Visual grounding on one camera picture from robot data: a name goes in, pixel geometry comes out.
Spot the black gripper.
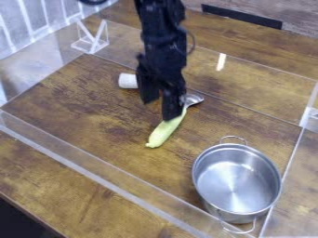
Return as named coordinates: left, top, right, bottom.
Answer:
left=133, top=18, right=188, bottom=122

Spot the stainless steel pot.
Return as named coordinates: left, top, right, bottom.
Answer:
left=191, top=135, right=282, bottom=235

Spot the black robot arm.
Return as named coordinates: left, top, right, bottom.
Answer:
left=133, top=0, right=187, bottom=121

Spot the toy mushroom brown cap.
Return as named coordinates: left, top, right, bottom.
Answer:
left=117, top=73, right=137, bottom=89

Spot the black bar on table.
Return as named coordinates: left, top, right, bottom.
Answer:
left=202, top=4, right=283, bottom=30

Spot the clear acrylic enclosure panel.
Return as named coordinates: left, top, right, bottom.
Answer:
left=2, top=22, right=318, bottom=238

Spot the clear acrylic triangle bracket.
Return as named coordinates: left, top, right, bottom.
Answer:
left=71, top=20, right=109, bottom=54

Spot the black cable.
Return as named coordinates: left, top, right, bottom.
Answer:
left=79, top=0, right=109, bottom=6

